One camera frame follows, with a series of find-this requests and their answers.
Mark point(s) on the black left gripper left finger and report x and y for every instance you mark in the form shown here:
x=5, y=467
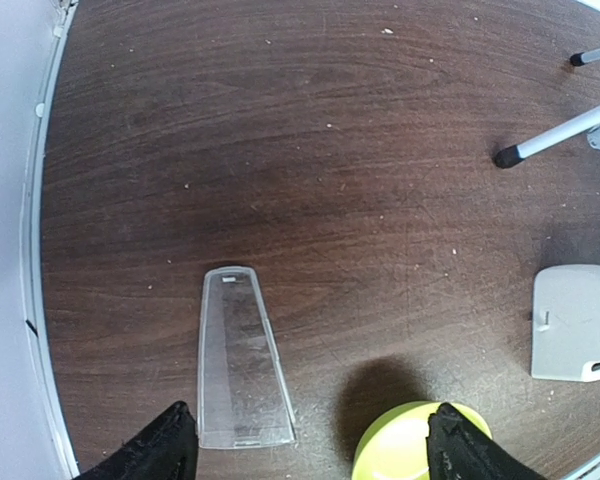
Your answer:
x=166, y=448

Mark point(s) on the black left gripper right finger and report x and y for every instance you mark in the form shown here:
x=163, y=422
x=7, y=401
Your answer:
x=458, y=449

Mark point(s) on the clear metronome cover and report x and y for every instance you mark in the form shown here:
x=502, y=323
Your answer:
x=243, y=401

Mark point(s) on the white metronome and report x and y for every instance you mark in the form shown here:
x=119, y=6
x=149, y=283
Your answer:
x=566, y=323

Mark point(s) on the lime green bowl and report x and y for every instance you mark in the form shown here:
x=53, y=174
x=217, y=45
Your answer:
x=394, y=445

